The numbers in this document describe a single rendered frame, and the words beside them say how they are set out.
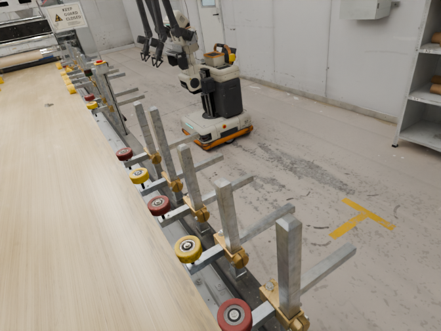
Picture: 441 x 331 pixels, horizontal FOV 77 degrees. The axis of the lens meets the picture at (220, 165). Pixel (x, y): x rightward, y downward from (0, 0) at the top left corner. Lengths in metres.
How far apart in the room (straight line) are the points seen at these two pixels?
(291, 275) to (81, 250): 0.66
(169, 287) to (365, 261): 1.43
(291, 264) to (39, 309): 0.66
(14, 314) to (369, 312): 1.55
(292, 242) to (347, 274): 1.37
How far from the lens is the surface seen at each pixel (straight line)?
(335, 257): 0.89
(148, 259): 0.87
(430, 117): 3.38
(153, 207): 1.02
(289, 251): 0.56
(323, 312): 1.76
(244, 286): 0.99
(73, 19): 5.07
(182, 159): 0.92
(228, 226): 0.80
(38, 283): 1.00
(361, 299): 1.84
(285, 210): 1.03
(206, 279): 1.12
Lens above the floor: 1.53
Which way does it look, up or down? 33 degrees down
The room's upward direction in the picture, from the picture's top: 10 degrees counter-clockwise
